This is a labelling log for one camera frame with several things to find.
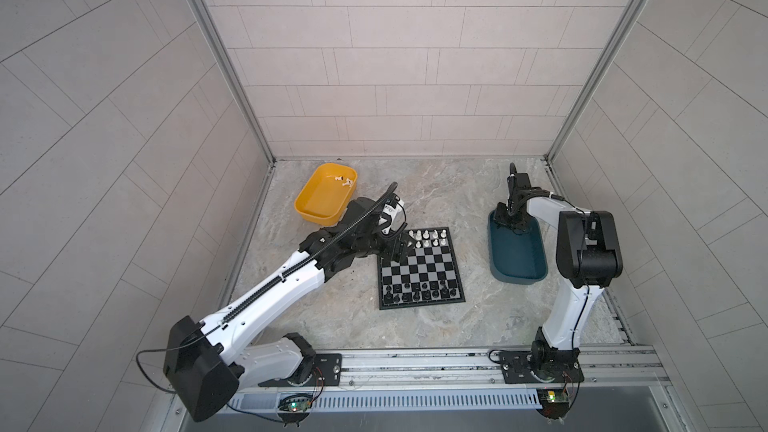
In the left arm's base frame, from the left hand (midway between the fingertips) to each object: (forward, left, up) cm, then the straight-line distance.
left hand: (413, 237), depth 72 cm
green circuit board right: (-31, -33, -20) cm, 50 cm away
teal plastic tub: (+3, -32, -18) cm, 36 cm away
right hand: (+19, -31, -22) cm, 42 cm away
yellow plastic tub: (+26, +28, -17) cm, 42 cm away
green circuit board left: (-32, +26, -16) cm, 45 cm away
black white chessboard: (-3, -5, -18) cm, 19 cm away
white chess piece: (+34, +26, -19) cm, 47 cm away
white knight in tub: (+32, +22, -18) cm, 43 cm away
